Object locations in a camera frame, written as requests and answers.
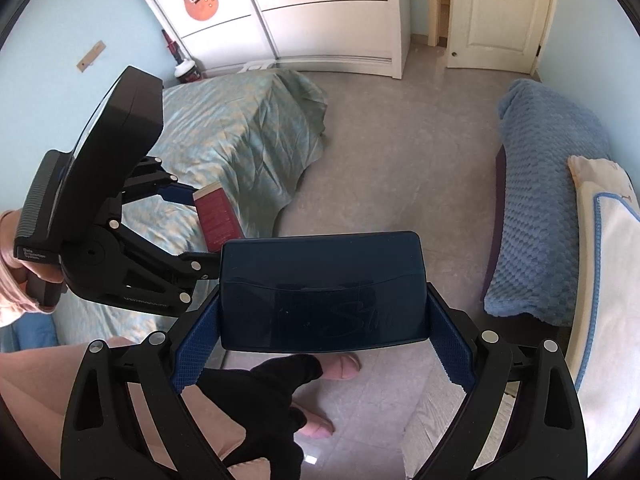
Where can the dark blue case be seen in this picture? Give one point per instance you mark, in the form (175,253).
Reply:
(320,294)

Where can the white wardrobe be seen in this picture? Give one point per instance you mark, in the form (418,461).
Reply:
(350,36)

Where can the pink slipper foot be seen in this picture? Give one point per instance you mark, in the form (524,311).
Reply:
(339,366)
(316,426)

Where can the person's left hand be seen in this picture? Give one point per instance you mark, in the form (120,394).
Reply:
(50,273)

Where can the teal satin bedspread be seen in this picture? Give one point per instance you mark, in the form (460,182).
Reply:
(255,133)

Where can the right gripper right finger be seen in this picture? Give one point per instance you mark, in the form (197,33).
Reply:
(545,435)

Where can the red vacuum cleaner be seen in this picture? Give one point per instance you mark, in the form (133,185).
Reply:
(186,69)

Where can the black gloved right hand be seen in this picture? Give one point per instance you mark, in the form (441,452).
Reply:
(260,400)

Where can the dark red box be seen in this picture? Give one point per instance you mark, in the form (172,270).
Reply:
(216,216)

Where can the pink pajama clothing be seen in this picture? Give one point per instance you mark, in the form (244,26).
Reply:
(36,387)

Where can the cream door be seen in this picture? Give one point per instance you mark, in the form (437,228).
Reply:
(505,35)

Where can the blue textured blanket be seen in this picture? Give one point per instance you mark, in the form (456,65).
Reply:
(536,270)

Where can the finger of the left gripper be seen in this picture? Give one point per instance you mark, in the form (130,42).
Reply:
(203,265)
(177,193)

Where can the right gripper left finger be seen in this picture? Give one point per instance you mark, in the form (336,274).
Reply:
(102,437)

